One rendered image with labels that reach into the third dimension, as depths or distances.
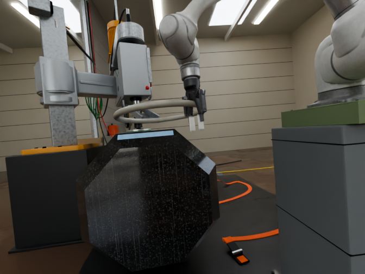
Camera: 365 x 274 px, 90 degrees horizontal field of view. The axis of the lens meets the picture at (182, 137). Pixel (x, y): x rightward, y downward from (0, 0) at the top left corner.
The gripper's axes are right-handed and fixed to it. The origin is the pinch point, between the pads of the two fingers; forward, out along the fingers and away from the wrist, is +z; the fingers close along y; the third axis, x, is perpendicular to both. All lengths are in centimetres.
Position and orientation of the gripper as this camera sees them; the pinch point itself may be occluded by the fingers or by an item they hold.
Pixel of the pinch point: (196, 123)
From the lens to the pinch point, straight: 84.3
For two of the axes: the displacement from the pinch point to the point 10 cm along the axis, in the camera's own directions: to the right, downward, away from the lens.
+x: -7.6, 0.6, -6.5
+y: -6.4, 1.0, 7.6
